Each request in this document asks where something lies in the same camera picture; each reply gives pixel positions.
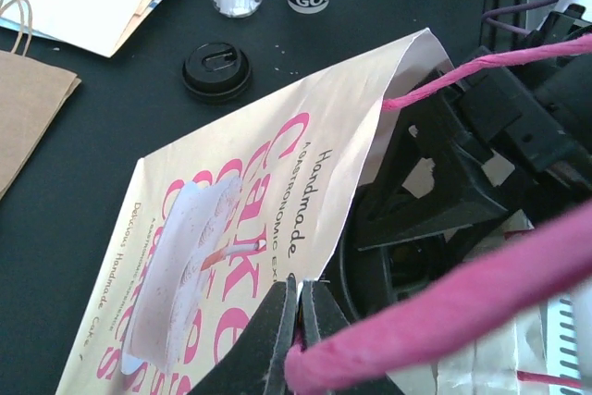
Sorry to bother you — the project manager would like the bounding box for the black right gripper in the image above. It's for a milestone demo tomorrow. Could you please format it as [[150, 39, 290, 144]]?
[[350, 2, 592, 253]]

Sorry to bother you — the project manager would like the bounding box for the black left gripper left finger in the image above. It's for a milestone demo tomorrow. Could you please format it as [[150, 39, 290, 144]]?
[[191, 275, 298, 395]]

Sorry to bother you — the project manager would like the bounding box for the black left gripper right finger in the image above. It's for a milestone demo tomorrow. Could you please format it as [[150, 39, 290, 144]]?
[[302, 280, 408, 395]]

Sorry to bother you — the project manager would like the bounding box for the cake print paper bag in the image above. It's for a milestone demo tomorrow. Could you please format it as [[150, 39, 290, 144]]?
[[55, 29, 592, 395]]

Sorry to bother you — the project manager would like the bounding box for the black cup lid stack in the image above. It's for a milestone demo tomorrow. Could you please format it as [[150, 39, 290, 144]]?
[[181, 42, 253, 105]]

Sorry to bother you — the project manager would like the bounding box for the brown kraft paper bag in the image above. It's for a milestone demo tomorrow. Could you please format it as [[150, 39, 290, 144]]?
[[1, 0, 80, 194]]

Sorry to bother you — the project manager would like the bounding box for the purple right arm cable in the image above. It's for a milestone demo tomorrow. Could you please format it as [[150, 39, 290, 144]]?
[[481, 0, 565, 31]]

